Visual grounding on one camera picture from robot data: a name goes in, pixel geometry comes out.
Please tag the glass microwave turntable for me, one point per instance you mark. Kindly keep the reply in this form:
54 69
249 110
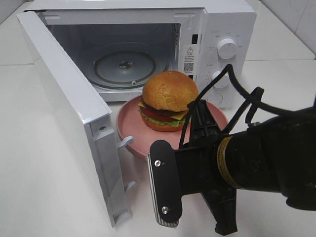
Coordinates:
128 65

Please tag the pink round plate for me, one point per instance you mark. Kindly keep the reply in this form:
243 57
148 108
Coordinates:
130 123

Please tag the burger with lettuce and cheese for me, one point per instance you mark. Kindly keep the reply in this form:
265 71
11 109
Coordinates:
165 99

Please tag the round white door button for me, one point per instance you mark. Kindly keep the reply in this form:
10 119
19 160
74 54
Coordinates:
216 98

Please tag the white microwave door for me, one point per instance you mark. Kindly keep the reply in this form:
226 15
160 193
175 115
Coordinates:
82 114

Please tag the upper white power knob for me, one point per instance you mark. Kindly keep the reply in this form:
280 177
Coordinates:
226 48

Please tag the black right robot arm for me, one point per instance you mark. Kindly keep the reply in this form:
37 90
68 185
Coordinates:
278 155

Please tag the lower white timer knob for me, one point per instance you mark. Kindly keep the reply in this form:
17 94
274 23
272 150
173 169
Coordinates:
223 82

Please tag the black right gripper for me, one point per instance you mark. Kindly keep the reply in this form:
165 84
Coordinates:
200 167

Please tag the white microwave oven body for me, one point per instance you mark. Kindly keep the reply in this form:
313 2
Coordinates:
185 31

